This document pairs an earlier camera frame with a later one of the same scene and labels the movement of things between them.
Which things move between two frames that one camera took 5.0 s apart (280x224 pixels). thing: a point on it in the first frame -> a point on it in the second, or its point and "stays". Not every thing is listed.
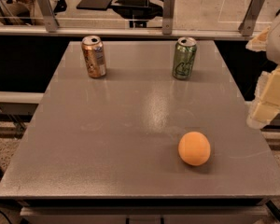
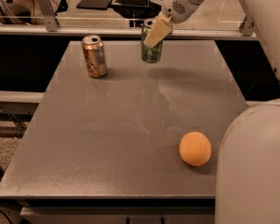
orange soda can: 94,56 stays
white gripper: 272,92 -> 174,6
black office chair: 135,3 stays
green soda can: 184,58 -> 150,54
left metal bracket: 50,19 stays
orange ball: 194,148 stays
